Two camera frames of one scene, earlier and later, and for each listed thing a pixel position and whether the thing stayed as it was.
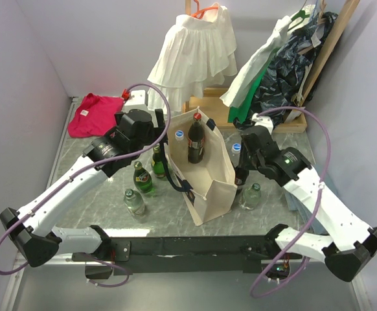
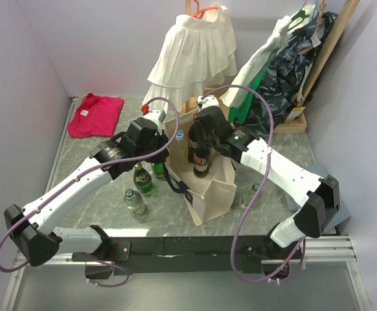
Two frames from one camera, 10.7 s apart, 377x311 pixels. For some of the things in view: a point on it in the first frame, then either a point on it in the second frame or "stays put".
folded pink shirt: [96, 116] stays put
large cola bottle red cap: [196, 140] stays put
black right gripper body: [249, 161] to [214, 141]
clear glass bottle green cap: [251, 197] stays put
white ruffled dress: [197, 52] stays put
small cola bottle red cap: [241, 174] to [201, 161]
